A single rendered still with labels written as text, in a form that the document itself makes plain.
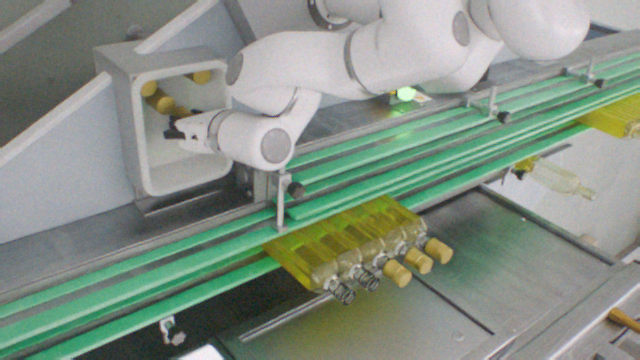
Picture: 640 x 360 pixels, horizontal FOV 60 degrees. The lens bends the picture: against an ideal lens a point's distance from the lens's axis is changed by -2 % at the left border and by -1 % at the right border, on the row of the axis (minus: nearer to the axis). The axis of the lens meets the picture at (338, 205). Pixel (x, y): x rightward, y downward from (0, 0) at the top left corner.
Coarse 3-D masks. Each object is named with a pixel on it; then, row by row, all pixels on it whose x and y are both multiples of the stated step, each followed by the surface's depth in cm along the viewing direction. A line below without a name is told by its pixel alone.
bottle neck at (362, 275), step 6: (360, 264) 103; (354, 270) 102; (360, 270) 101; (366, 270) 101; (354, 276) 102; (360, 276) 101; (366, 276) 100; (372, 276) 100; (360, 282) 101; (366, 282) 99; (372, 282) 99; (378, 282) 101; (366, 288) 100; (372, 288) 101
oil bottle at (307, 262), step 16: (272, 240) 106; (288, 240) 105; (304, 240) 105; (272, 256) 108; (288, 256) 103; (304, 256) 101; (320, 256) 101; (304, 272) 100; (320, 272) 98; (336, 272) 100; (320, 288) 99
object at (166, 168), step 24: (168, 72) 88; (192, 72) 91; (216, 72) 97; (192, 96) 101; (216, 96) 99; (144, 120) 97; (168, 120) 100; (144, 144) 91; (168, 144) 102; (144, 168) 93; (168, 168) 103; (192, 168) 104; (216, 168) 105; (168, 192) 99
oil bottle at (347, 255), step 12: (300, 228) 109; (312, 228) 108; (324, 228) 109; (312, 240) 106; (324, 240) 105; (336, 240) 106; (348, 240) 106; (336, 252) 103; (348, 252) 103; (360, 252) 104; (348, 264) 101; (348, 276) 103
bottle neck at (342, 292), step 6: (330, 282) 98; (336, 282) 98; (342, 282) 98; (330, 288) 98; (336, 288) 97; (342, 288) 97; (348, 288) 97; (336, 294) 97; (342, 294) 96; (348, 294) 96; (354, 294) 97; (342, 300) 96; (348, 300) 98
